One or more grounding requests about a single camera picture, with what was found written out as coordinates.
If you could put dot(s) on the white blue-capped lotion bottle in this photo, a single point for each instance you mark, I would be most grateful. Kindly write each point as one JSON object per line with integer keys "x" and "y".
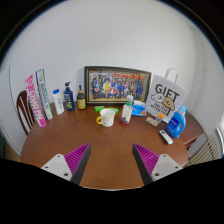
{"x": 59, "y": 103}

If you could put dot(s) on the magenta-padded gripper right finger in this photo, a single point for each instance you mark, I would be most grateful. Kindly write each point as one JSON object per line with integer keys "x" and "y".
{"x": 166, "y": 165}

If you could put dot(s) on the dark yellow-labelled pump bottle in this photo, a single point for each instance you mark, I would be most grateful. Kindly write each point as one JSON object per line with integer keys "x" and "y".
{"x": 81, "y": 101}

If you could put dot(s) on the white flat panel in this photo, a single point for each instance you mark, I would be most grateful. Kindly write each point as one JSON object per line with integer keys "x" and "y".
{"x": 9, "y": 110}

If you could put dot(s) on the dark blue pump bottle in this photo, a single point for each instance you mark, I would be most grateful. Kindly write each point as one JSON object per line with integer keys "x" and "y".
{"x": 69, "y": 100}

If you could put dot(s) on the white printed paper gift bag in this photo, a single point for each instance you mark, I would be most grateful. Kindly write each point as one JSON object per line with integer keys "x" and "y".
{"x": 165, "y": 96}

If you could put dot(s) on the flat round red coaster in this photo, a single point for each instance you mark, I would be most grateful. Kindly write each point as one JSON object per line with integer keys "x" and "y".
{"x": 121, "y": 123}

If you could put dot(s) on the colourful puzzle cube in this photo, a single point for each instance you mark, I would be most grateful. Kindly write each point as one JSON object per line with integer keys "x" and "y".
{"x": 160, "y": 118}

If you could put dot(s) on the white green shuttlecock tube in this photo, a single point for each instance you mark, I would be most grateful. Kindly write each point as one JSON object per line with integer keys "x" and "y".
{"x": 44, "y": 95}

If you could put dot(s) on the blue detergent bottle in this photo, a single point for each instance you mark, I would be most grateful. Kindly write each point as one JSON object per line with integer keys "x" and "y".
{"x": 175, "y": 125}

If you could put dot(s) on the clear green-labelled drink bottle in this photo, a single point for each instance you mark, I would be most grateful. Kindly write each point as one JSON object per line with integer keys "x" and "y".
{"x": 127, "y": 111}

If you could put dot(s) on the pink shuttlecock tube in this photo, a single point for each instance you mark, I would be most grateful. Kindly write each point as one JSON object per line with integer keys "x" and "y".
{"x": 35, "y": 103}

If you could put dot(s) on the white radiator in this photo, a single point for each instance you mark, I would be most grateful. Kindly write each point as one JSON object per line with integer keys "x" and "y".
{"x": 203, "y": 151}

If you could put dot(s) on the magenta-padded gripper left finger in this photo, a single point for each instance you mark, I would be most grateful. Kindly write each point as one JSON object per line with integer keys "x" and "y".
{"x": 56, "y": 165}

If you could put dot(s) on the brown wooden side cabinet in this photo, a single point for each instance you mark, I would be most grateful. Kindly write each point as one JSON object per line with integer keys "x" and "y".
{"x": 193, "y": 128}

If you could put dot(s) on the small green packet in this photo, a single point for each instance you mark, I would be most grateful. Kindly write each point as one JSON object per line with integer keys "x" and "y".
{"x": 99, "y": 108}
{"x": 114, "y": 109}

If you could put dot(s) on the framed group photo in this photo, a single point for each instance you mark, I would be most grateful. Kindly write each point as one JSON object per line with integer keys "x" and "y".
{"x": 116, "y": 85}

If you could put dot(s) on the white remote control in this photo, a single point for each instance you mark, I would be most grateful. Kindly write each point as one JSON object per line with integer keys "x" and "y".
{"x": 166, "y": 136}

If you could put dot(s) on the small patterned snack packet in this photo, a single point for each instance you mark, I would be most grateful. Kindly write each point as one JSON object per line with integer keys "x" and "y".
{"x": 152, "y": 121}

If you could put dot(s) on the brown wooden chair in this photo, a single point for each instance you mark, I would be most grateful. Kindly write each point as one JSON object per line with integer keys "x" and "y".
{"x": 22, "y": 111}

